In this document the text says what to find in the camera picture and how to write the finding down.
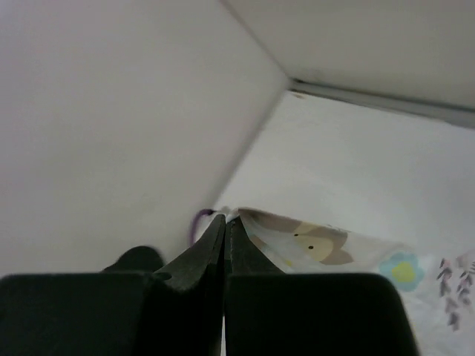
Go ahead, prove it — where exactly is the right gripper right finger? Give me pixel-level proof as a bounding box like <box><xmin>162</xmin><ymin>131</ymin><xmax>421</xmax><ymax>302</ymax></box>
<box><xmin>224</xmin><ymin>217</ymin><xmax>286</xmax><ymax>355</ymax></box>

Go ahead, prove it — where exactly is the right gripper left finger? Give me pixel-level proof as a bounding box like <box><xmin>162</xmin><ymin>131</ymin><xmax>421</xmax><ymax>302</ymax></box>
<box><xmin>142</xmin><ymin>214</ymin><xmax>226</xmax><ymax>355</ymax></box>

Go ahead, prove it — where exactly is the patterned cloth placemat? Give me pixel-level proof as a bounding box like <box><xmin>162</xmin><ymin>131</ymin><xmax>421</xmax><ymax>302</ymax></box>
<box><xmin>226</xmin><ymin>208</ymin><xmax>474</xmax><ymax>355</ymax></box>

